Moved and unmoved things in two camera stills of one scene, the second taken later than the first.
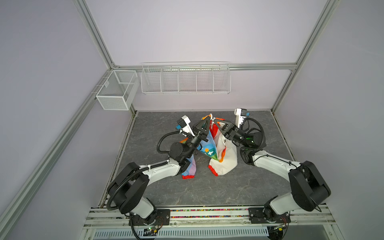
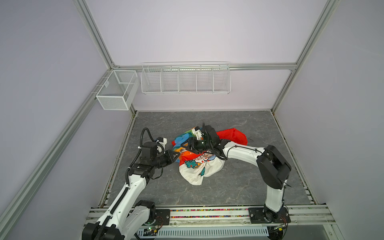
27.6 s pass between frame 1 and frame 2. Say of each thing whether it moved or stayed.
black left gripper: moved
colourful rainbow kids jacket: moved
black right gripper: moved
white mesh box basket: stayed
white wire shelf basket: stayed
